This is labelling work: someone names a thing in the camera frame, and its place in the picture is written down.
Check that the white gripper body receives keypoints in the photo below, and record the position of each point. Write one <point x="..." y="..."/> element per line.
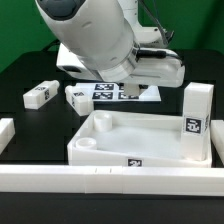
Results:
<point x="160" y="67"/>

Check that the white desk top tray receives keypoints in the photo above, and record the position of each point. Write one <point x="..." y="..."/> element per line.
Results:
<point x="111" y="138"/>

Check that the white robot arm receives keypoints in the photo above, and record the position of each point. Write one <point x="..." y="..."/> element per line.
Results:
<point x="106" y="37"/>

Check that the white right obstacle block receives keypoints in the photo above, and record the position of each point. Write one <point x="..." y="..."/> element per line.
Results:
<point x="217" y="137"/>

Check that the white obstacle block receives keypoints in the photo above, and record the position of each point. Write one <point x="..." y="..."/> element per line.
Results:
<point x="7" y="131"/>
<point x="217" y="137"/>

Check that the white front obstacle bar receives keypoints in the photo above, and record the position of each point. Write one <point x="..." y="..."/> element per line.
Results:
<point x="115" y="180"/>

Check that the white left obstacle block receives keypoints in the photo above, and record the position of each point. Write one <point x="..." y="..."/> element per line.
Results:
<point x="7" y="131"/>

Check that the white marker base plate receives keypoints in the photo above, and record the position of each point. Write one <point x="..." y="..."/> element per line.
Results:
<point x="112" y="92"/>

